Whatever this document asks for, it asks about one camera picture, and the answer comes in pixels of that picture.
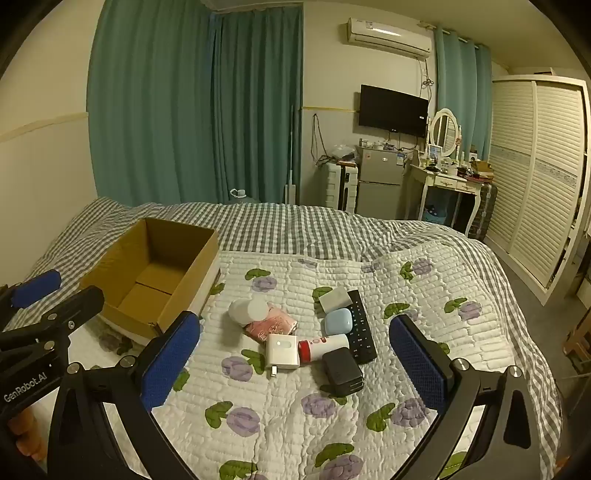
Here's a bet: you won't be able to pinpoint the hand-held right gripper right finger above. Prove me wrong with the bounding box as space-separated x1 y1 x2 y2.
389 315 561 480

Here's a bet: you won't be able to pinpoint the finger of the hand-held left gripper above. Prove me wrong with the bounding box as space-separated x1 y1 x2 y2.
0 270 62 324
0 287 105 356

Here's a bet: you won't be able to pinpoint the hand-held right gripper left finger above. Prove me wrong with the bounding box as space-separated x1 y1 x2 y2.
46 311 201 480

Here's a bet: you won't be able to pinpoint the brown cardboard box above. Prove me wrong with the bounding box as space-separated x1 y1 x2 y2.
78 218 221 347

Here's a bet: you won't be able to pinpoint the white cylindrical jar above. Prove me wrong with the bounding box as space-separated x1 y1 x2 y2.
228 295 269 328

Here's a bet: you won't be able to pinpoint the light blue earbuds case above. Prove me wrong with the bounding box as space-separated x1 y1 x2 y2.
322 308 355 337

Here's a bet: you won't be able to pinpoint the white rectangular box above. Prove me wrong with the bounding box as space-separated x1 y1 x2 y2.
318 286 352 312

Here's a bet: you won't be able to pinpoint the pink patterned packet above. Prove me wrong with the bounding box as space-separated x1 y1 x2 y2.
244 305 297 342

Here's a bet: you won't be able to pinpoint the white power adapter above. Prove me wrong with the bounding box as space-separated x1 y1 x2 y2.
265 333 300 377

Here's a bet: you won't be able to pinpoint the person's left hand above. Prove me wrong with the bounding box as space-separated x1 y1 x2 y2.
9 410 49 462

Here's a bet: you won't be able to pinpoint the black remote control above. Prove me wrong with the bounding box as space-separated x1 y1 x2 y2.
345 289 378 365

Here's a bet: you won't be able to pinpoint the black charger block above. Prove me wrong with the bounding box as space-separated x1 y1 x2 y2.
322 348 364 398

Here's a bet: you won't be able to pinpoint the white floral quilt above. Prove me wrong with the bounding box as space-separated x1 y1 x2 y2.
69 240 518 480

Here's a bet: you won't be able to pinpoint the blue basket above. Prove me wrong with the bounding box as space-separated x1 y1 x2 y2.
422 203 451 224

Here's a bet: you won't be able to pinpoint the wooden chair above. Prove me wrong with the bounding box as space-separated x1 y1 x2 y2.
566 272 591 370

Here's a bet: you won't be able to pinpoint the dark suitcase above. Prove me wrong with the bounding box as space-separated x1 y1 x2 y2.
471 182 498 241

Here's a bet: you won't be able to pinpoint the grey gingham bed cover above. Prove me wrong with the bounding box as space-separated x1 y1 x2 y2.
9 196 566 480

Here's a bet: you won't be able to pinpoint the silver refrigerator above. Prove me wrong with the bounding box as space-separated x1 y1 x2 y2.
355 144 407 220

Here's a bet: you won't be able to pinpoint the white vanity table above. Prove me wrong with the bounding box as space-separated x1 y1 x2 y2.
406 159 490 238

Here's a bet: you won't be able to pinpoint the white ribbed suitcase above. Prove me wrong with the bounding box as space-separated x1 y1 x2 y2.
323 161 360 213

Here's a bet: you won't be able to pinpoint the white mop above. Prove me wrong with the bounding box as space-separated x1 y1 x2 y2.
283 105 301 204

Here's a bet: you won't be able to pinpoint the teal curtain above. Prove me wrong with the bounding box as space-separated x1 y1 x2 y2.
87 0 220 206
210 7 304 204
434 25 494 160

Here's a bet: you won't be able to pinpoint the white louvred wardrobe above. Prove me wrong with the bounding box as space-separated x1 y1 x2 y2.
482 74 591 305

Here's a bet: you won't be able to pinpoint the clear plastic bag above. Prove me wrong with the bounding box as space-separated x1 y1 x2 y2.
325 143 356 162

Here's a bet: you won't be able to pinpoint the oval vanity mirror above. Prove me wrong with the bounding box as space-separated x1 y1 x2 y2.
428 108 462 155

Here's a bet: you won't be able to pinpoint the white air conditioner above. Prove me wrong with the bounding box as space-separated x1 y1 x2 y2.
346 17 433 60

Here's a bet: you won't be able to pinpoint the hanging black cables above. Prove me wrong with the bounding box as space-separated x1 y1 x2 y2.
310 113 333 167

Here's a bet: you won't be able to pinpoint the black wall television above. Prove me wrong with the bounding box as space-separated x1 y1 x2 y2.
359 84 429 138

